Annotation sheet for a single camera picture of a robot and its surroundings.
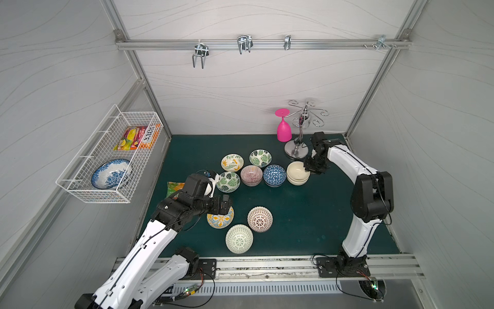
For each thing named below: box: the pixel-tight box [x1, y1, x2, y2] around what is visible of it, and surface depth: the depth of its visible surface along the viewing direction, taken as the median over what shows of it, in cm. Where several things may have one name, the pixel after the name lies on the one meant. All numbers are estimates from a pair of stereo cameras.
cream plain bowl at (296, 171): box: [286, 160, 311, 182], surface depth 98 cm
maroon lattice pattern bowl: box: [247, 206, 273, 233], surface depth 86 cm
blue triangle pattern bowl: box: [263, 164, 287, 188], surface depth 100 cm
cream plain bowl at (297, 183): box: [286, 175, 310, 187], surface depth 95 cm
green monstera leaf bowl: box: [216, 171, 242, 194], surface depth 99 cm
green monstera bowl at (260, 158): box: [248, 148, 273, 167], surface depth 109 cm
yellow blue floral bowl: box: [206, 206, 235, 230], surface depth 86 cm
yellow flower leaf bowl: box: [220, 153, 245, 172], surface depth 106 cm
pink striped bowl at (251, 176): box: [240, 164, 264, 188], surface depth 100 cm
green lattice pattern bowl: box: [225, 224, 254, 254], surface depth 81 cm
